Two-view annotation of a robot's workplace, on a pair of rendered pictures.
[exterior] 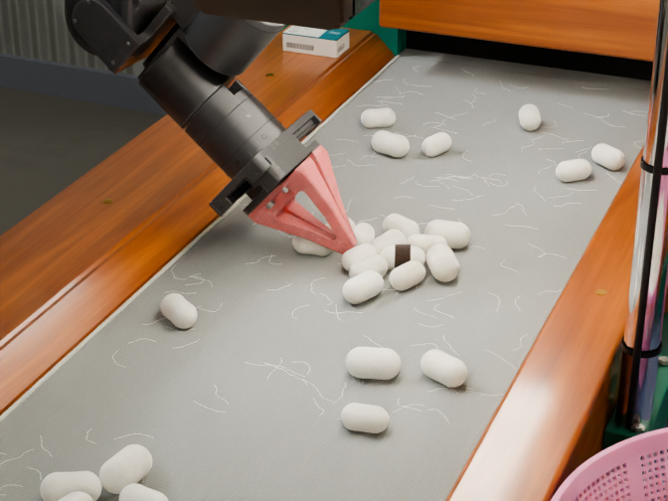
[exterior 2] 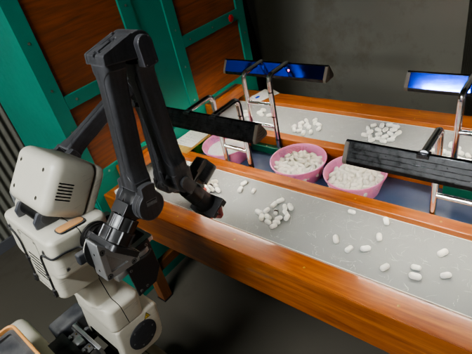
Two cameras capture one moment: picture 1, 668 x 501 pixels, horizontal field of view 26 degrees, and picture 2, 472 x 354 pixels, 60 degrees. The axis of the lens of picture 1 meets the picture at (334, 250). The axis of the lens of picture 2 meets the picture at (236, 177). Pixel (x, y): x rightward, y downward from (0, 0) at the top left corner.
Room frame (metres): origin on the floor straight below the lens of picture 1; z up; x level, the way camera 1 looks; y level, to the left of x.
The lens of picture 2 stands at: (0.25, 1.33, 1.82)
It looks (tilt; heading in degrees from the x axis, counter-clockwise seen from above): 34 degrees down; 293
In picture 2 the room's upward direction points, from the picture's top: 14 degrees counter-clockwise
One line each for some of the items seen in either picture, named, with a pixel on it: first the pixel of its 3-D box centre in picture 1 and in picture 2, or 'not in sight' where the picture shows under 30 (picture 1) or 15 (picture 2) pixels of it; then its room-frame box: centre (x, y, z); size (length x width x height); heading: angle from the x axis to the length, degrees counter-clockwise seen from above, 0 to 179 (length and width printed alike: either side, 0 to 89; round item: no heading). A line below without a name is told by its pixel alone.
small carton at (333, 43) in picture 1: (316, 40); not in sight; (1.42, 0.02, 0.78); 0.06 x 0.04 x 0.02; 68
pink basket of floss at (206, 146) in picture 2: not in sight; (227, 149); (1.00, -0.41, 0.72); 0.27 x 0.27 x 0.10
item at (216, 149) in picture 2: not in sight; (228, 151); (1.00, -0.41, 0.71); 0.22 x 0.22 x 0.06
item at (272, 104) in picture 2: not in sight; (270, 107); (0.77, -0.53, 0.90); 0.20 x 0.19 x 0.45; 158
